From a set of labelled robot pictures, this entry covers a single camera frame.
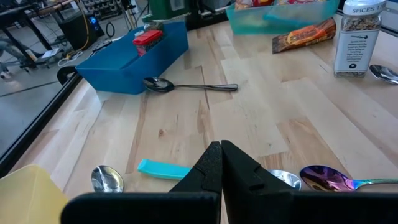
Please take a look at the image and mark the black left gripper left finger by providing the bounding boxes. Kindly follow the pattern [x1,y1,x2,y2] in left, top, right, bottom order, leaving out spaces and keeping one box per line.
[60,141,223,224]

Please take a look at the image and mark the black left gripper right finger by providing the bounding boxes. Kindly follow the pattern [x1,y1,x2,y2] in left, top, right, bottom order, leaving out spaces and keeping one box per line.
[221,139,398,224]

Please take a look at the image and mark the spoon with teal handle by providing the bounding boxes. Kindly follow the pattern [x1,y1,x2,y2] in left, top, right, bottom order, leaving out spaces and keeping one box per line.
[137,159,303,191]

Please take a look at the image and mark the iridescent spoon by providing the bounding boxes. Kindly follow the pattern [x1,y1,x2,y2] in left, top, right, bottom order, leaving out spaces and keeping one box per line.
[299,164,398,192]

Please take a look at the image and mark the spoon with purple handle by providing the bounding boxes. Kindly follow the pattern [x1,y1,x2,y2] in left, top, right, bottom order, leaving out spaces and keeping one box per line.
[90,165,125,194]

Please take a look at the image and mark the dark metal spoon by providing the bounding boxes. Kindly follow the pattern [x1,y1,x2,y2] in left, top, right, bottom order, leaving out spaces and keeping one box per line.
[142,77,239,94]

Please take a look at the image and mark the pink cube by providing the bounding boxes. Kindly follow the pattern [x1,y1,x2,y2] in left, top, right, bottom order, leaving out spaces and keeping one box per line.
[132,29,165,57]

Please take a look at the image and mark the orange and brown snack packet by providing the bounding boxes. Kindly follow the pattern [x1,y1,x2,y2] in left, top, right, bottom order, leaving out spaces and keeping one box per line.
[271,17,338,55]

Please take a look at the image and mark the white round lid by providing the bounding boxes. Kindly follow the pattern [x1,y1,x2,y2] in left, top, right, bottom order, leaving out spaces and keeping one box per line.
[333,0,388,78]

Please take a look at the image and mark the red ramen noodle packet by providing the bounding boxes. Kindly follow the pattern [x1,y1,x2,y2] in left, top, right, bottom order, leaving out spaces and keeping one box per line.
[234,0,276,11]

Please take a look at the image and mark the pink and blue ramen packet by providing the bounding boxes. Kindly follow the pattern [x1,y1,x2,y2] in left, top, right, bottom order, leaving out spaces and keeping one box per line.
[276,0,327,6]

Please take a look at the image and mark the blue plastic bin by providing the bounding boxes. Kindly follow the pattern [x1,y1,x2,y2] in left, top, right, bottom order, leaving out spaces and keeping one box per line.
[75,20,190,96]

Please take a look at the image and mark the green translucent plastic bin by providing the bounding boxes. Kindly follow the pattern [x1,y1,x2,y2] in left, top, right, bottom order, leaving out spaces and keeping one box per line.
[225,0,341,35]

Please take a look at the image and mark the green box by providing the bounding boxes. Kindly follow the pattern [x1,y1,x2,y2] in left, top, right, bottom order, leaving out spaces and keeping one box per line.
[148,0,194,20]

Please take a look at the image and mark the yellow translucent plastic bin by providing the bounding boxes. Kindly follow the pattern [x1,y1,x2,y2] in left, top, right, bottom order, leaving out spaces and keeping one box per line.
[0,164,70,224]

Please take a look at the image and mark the black computer tower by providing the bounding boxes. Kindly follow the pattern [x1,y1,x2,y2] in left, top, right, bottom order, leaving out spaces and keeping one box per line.
[58,11,106,53]

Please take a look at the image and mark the black desk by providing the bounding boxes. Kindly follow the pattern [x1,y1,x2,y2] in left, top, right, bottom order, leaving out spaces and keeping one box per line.
[0,0,55,71]

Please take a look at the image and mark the black frame clamp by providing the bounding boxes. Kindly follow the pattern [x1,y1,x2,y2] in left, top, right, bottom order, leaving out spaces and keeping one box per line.
[56,65,79,85]

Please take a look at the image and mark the spoon with light blue handle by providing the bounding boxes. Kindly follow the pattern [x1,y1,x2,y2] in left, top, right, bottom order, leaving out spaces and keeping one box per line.
[369,63,398,86]

